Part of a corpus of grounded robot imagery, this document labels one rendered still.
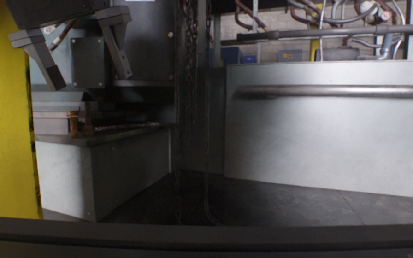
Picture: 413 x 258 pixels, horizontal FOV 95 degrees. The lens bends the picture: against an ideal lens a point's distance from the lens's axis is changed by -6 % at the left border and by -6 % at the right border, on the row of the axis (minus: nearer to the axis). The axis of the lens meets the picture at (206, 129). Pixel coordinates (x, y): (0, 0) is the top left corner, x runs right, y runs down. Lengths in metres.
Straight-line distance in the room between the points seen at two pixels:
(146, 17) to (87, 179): 0.56
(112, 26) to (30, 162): 0.29
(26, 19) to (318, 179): 1.13
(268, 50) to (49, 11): 5.86
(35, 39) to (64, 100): 0.40
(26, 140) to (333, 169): 1.11
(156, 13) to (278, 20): 5.67
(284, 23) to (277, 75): 5.27
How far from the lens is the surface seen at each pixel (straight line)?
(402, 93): 1.09
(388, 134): 1.18
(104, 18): 0.35
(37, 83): 0.89
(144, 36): 0.75
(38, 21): 0.40
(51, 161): 0.88
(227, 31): 6.38
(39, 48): 0.44
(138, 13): 0.78
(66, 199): 0.88
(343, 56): 1.24
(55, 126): 0.80
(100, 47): 0.72
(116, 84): 0.75
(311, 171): 1.12
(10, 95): 0.46
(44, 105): 0.85
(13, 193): 0.48
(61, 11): 0.37
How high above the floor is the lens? 0.39
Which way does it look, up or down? 7 degrees down
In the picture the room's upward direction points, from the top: 1 degrees clockwise
